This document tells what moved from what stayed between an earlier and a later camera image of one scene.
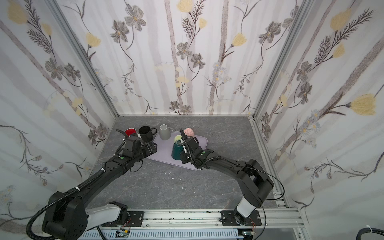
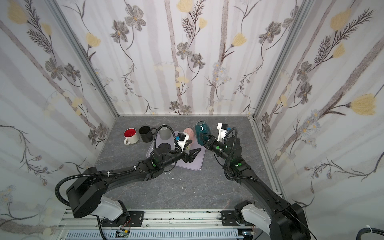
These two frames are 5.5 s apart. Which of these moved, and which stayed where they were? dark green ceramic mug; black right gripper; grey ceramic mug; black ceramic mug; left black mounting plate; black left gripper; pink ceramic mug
Moved: dark green ceramic mug; black left gripper; black right gripper
Stayed: left black mounting plate; black ceramic mug; grey ceramic mug; pink ceramic mug
